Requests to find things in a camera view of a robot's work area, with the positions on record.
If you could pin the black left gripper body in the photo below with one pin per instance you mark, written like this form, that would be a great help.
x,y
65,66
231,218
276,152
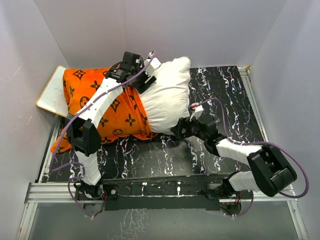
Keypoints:
x,y
143,81

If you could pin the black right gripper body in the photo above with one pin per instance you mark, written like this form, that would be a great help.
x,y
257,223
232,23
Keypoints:
x,y
192,127

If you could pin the white pillow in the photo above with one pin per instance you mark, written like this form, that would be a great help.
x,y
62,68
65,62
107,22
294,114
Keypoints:
x,y
167,99

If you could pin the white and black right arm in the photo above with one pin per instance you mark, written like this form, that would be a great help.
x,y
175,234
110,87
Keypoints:
x,y
270,172

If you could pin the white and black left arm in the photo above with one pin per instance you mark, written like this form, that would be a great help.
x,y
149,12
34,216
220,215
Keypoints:
x,y
81,127

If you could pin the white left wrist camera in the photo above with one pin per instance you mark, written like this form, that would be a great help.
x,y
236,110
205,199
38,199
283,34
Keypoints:
x,y
152,65

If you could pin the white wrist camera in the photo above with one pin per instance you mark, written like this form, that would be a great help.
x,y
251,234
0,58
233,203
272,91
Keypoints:
x,y
152,65
196,111

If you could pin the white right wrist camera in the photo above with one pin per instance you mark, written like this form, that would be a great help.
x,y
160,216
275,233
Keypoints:
x,y
196,111

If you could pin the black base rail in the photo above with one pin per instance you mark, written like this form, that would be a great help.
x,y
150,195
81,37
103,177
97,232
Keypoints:
x,y
196,191

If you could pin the white board with wooden frame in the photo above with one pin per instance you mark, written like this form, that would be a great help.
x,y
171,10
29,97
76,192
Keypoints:
x,y
52,98

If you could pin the aluminium frame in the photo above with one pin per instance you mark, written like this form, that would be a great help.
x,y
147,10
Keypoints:
x,y
51,214

